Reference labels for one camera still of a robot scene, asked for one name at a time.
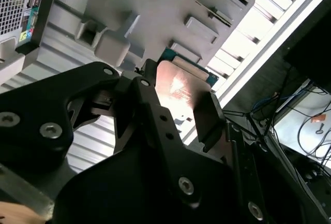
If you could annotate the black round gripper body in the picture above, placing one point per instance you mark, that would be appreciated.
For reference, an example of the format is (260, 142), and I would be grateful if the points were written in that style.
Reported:
(124, 187)

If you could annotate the square CPU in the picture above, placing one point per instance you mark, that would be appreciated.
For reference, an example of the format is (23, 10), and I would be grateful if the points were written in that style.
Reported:
(178, 87)

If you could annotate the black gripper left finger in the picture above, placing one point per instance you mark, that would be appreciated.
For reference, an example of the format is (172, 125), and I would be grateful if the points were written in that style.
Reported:
(38, 105)

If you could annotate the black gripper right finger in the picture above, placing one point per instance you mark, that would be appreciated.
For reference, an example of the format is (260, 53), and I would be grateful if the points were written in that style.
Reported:
(209, 120)

